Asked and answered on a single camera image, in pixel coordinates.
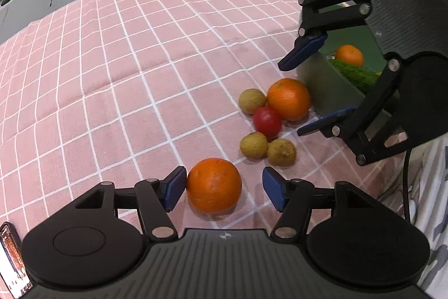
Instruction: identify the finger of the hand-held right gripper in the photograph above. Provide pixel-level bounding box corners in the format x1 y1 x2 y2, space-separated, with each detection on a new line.
278 0 372 72
297 57 411 166

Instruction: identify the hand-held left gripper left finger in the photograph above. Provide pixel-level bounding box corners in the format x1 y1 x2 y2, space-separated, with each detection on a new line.
74 165 188 242

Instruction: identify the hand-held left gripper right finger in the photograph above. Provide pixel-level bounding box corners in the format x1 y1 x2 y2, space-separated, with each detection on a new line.
262 166 381 242

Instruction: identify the green tray box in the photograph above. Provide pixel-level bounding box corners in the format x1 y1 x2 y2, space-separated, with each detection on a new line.
297 31 401 118

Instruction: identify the orange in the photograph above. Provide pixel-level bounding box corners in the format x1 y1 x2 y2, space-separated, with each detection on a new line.
335 44 365 68
267 78 311 122
186 158 243 214

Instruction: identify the brown longan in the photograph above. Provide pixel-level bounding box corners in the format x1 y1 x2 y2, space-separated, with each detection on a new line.
267 138 297 167

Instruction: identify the lower left brown kiwi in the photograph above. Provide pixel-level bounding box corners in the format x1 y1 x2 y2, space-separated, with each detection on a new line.
239 131 269 159

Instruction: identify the brown kiwi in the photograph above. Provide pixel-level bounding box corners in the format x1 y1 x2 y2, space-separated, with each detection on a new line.
239 131 269 159
239 88 267 115

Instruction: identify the green cucumber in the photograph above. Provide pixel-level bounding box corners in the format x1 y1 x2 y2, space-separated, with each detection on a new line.
330 59 383 95

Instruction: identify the red tomato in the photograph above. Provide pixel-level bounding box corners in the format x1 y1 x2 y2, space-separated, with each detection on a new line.
253 106 283 138

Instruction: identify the upper brown kiwi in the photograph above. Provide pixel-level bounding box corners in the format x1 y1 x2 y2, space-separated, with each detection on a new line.
239 88 267 115

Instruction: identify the pink checkered tablecloth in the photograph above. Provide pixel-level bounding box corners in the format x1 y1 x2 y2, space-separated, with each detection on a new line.
0 0 426 241

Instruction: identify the smartphone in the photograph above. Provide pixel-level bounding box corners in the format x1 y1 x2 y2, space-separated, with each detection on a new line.
0 221 34 299

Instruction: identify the black cable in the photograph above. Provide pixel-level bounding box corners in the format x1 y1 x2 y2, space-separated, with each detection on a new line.
402 147 416 224

